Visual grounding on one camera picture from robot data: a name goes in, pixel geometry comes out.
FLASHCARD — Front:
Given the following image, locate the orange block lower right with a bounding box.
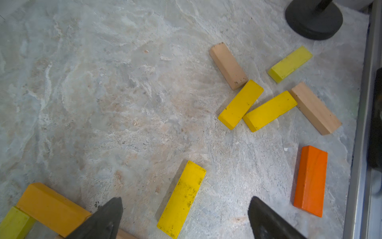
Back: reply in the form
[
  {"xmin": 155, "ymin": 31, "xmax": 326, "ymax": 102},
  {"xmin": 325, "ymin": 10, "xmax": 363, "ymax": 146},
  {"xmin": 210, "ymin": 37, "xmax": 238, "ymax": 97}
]
[{"xmin": 293, "ymin": 145, "xmax": 328, "ymax": 218}]

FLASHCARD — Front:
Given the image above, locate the yellow block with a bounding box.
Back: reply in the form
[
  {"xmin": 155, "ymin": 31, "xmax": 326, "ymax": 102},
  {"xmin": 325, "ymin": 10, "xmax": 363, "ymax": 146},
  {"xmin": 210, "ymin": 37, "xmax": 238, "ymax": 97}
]
[
  {"xmin": 267, "ymin": 46, "xmax": 313, "ymax": 84},
  {"xmin": 1, "ymin": 207, "xmax": 36, "ymax": 239},
  {"xmin": 157, "ymin": 161, "xmax": 207, "ymax": 239},
  {"xmin": 243, "ymin": 91, "xmax": 297, "ymax": 132},
  {"xmin": 218, "ymin": 80, "xmax": 264, "ymax": 130}
]

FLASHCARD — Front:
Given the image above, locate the aluminium rail frame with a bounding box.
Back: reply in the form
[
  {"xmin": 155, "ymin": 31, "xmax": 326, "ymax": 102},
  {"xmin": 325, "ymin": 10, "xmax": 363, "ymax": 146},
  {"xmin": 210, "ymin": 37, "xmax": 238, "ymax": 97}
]
[{"xmin": 343, "ymin": 1, "xmax": 382, "ymax": 239}]

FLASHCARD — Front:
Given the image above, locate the amber orange block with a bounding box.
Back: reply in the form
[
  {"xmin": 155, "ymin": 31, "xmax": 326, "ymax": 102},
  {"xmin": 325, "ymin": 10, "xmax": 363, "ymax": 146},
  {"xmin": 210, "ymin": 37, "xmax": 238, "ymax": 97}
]
[{"xmin": 17, "ymin": 182, "xmax": 92, "ymax": 238}]

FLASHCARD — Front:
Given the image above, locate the black microphone stand base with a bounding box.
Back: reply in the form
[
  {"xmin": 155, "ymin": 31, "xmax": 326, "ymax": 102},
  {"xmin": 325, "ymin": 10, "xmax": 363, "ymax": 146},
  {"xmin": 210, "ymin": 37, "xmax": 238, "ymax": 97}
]
[{"xmin": 285, "ymin": 0, "xmax": 343, "ymax": 40}]

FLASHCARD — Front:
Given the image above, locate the tan block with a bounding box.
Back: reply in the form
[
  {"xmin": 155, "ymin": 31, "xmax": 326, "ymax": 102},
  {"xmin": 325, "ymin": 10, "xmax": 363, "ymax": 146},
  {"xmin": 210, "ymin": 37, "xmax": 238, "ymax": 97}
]
[
  {"xmin": 55, "ymin": 229, "xmax": 137, "ymax": 239},
  {"xmin": 290, "ymin": 82, "xmax": 342, "ymax": 135},
  {"xmin": 209, "ymin": 42, "xmax": 249, "ymax": 90}
]

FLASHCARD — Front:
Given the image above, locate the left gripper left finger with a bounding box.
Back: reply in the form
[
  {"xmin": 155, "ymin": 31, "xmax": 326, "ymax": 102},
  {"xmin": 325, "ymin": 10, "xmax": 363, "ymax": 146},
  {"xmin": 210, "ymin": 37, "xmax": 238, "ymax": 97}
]
[{"xmin": 66, "ymin": 197, "xmax": 123, "ymax": 239}]

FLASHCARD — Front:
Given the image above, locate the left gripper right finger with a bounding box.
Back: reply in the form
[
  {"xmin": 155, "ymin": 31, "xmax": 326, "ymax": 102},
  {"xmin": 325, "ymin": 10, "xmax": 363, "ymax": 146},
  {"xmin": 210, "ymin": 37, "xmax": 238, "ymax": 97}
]
[{"xmin": 248, "ymin": 196, "xmax": 306, "ymax": 239}]

